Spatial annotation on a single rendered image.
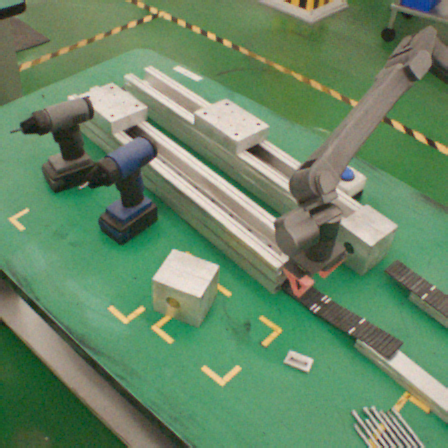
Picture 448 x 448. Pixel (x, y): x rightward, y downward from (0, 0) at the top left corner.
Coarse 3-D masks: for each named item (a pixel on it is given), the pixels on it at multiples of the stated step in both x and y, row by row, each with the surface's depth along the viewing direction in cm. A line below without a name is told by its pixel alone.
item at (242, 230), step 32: (96, 128) 153; (160, 160) 145; (192, 160) 141; (160, 192) 141; (192, 192) 133; (224, 192) 134; (192, 224) 136; (224, 224) 126; (256, 224) 130; (256, 256) 123
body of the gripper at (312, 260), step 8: (312, 248) 110; (320, 248) 110; (328, 248) 110; (336, 248) 115; (344, 248) 115; (296, 256) 113; (304, 256) 113; (312, 256) 112; (320, 256) 111; (328, 256) 112; (336, 256) 114; (304, 264) 112; (312, 264) 112; (320, 264) 112; (312, 272) 110
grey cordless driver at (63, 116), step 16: (32, 112) 130; (48, 112) 130; (64, 112) 131; (80, 112) 133; (32, 128) 129; (48, 128) 130; (64, 128) 133; (64, 144) 137; (80, 144) 140; (64, 160) 141; (80, 160) 142; (48, 176) 141; (64, 176) 140; (80, 176) 143
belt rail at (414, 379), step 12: (360, 348) 114; (372, 348) 111; (372, 360) 112; (384, 360) 109; (396, 360) 109; (408, 360) 109; (396, 372) 108; (408, 372) 108; (420, 372) 108; (408, 384) 107; (420, 384) 106; (432, 384) 106; (420, 396) 106; (432, 396) 104; (444, 396) 104; (432, 408) 105; (444, 408) 102; (444, 420) 104
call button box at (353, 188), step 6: (354, 174) 145; (360, 174) 146; (342, 180) 143; (348, 180) 143; (354, 180) 144; (360, 180) 144; (342, 186) 142; (348, 186) 142; (354, 186) 142; (360, 186) 145; (348, 192) 142; (354, 192) 144; (360, 192) 147; (354, 198) 146
